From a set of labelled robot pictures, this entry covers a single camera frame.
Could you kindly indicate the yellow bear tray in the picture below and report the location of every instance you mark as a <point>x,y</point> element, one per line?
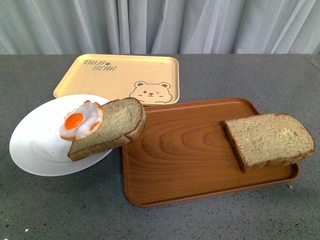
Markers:
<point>154,80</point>

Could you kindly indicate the bread slice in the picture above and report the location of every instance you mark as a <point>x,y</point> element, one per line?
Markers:
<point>123,121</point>
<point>268,140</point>

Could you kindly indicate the grey curtain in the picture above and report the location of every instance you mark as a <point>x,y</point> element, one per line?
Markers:
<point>159,27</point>

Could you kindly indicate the brown wooden tray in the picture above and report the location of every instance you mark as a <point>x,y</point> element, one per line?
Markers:
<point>184,153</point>

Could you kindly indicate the white round plate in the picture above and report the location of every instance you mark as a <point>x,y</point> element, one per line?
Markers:
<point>35,145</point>

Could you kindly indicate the fried egg toy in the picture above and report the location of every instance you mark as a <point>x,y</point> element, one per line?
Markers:
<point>82,121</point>

